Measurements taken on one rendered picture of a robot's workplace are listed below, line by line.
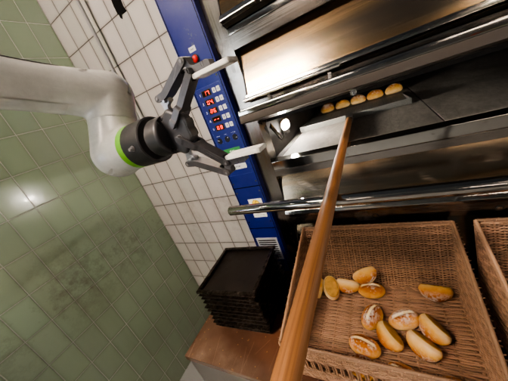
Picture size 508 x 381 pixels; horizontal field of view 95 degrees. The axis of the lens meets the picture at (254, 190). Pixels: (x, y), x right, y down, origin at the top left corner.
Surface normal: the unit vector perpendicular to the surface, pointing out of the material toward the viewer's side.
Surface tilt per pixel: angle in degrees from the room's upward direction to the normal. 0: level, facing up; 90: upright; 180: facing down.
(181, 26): 90
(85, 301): 90
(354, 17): 70
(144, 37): 90
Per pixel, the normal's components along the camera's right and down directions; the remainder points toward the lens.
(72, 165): 0.86, -0.12
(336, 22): -0.48, 0.14
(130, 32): -0.40, 0.47
